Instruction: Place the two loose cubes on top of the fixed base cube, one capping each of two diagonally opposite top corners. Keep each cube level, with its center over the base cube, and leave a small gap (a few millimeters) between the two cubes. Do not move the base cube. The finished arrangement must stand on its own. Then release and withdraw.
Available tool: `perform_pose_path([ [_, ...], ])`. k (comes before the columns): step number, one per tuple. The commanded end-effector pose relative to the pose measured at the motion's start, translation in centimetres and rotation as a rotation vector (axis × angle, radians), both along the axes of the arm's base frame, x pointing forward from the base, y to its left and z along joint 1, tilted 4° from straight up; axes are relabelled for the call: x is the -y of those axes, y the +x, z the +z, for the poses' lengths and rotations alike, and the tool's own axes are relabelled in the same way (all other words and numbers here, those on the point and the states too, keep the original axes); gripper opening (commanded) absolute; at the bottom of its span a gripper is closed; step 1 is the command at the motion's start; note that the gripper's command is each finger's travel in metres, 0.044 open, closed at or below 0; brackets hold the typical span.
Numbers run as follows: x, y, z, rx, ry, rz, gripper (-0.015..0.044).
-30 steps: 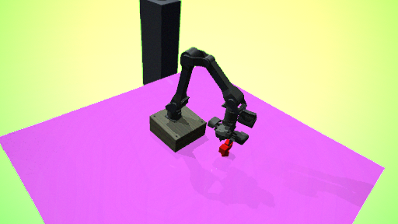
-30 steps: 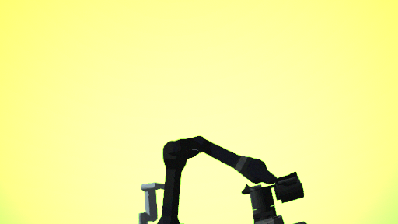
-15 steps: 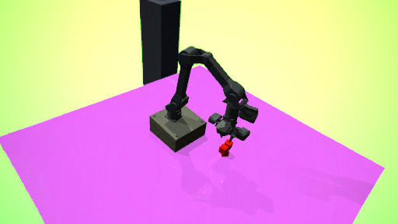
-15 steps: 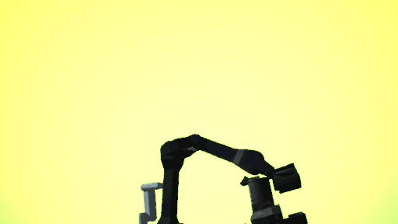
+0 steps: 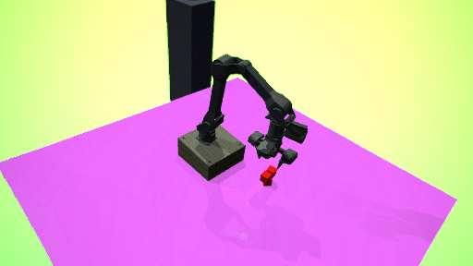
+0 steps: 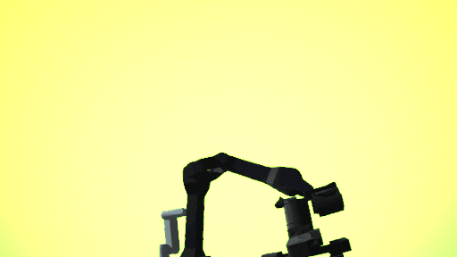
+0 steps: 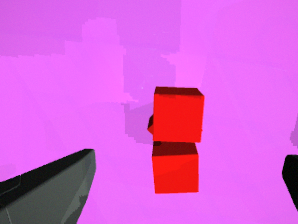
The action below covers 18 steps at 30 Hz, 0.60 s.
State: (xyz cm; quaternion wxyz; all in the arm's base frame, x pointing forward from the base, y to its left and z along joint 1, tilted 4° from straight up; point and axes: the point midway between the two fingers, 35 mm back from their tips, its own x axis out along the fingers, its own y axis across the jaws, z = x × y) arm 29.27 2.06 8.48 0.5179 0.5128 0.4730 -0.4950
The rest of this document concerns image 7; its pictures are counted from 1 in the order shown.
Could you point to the red cube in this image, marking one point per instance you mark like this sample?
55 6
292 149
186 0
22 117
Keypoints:
150 124
177 114
175 167

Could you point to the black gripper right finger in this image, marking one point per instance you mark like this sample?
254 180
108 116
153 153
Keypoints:
290 176

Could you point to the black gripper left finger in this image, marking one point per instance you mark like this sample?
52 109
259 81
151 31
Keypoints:
54 193

